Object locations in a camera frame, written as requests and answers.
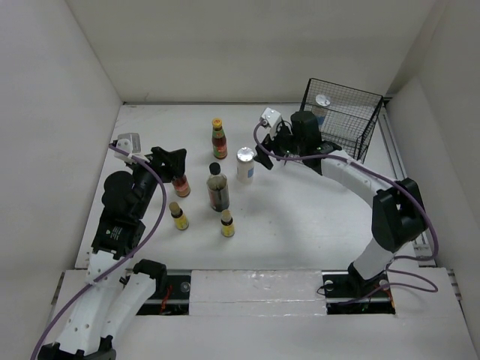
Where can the red sauce bottle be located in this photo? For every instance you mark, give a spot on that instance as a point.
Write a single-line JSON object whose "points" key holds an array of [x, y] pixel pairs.
{"points": [[181, 186]]}

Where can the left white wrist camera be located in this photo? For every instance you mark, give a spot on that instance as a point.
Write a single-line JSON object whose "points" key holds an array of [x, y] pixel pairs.
{"points": [[128, 143]]}

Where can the small yellow bottle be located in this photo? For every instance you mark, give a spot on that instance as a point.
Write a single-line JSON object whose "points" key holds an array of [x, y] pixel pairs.
{"points": [[178, 216], [227, 224]]}

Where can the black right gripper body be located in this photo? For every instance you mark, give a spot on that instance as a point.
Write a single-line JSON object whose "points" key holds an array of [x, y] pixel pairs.
{"points": [[284, 142]]}

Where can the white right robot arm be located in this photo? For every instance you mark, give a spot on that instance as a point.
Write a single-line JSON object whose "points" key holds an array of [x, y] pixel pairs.
{"points": [[398, 212]]}

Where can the yellow cap sauce bottle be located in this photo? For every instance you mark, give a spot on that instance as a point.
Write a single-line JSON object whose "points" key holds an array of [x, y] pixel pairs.
{"points": [[218, 139]]}

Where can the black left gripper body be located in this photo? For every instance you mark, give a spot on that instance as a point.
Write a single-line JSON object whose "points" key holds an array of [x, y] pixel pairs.
{"points": [[148, 176]]}

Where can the white shaker blue label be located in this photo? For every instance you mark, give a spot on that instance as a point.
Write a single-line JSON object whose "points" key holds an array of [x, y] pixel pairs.
{"points": [[320, 109]]}

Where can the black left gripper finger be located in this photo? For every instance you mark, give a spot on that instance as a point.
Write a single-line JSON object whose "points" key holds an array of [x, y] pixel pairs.
{"points": [[176, 160], [158, 156]]}

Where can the dark soy sauce bottle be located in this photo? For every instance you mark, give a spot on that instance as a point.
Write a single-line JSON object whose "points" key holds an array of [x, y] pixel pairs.
{"points": [[217, 185]]}

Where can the black wire basket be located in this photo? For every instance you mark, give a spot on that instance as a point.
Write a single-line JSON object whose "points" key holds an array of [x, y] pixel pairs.
{"points": [[352, 115]]}

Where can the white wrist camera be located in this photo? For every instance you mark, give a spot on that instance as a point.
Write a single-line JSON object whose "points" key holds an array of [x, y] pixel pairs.
{"points": [[128, 143], [271, 119]]}

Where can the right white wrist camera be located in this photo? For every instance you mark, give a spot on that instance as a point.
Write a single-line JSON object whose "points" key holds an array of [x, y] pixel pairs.
{"points": [[271, 119]]}

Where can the metal base rail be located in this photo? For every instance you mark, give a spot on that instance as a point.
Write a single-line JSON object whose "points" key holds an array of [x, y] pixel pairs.
{"points": [[260, 293]]}

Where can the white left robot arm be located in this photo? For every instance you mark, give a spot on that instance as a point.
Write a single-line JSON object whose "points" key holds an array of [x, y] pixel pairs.
{"points": [[89, 324]]}

